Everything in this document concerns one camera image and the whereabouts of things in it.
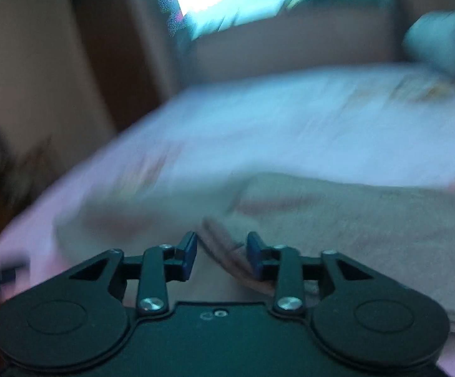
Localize folded light blue quilt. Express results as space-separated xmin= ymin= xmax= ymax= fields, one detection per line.
xmin=402 ymin=10 xmax=455 ymax=84

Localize bed with pink floral sheet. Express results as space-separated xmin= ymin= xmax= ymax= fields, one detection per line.
xmin=0 ymin=65 xmax=455 ymax=377

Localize grey pants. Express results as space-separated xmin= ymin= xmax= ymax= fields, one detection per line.
xmin=54 ymin=173 xmax=455 ymax=338

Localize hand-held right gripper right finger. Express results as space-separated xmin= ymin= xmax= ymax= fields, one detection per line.
xmin=247 ymin=232 xmax=373 ymax=317

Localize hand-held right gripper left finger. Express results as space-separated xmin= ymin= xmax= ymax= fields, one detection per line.
xmin=68 ymin=232 xmax=197 ymax=317

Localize brown wooden wardrobe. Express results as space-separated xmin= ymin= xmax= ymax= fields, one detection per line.
xmin=68 ymin=0 xmax=173 ymax=134

